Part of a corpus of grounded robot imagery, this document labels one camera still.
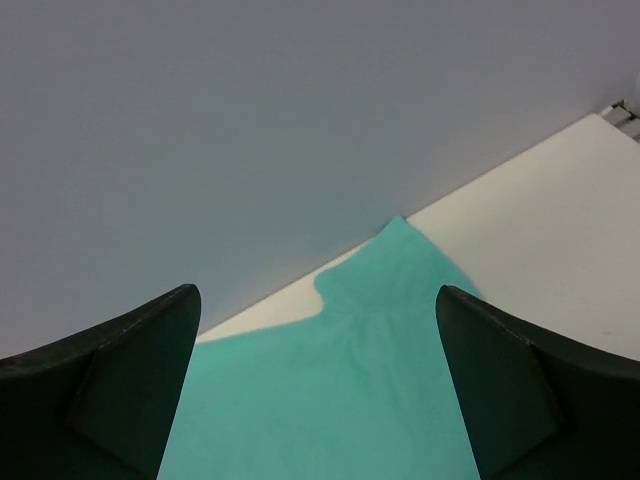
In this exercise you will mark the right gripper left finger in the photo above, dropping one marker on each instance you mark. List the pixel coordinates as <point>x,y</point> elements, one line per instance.
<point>99,404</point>

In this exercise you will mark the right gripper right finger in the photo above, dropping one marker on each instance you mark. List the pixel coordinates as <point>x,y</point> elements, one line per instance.
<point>536,404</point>

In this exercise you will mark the mint green t shirt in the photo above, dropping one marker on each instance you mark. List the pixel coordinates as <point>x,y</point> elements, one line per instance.
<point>360,390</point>

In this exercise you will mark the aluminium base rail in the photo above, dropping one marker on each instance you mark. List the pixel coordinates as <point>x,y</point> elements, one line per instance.
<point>624,120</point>

